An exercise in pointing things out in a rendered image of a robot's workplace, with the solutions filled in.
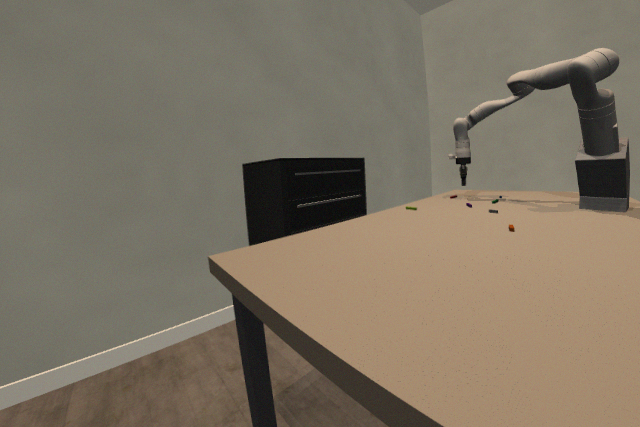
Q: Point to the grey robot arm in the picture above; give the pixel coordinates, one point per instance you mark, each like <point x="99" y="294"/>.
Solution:
<point x="596" y="107"/>

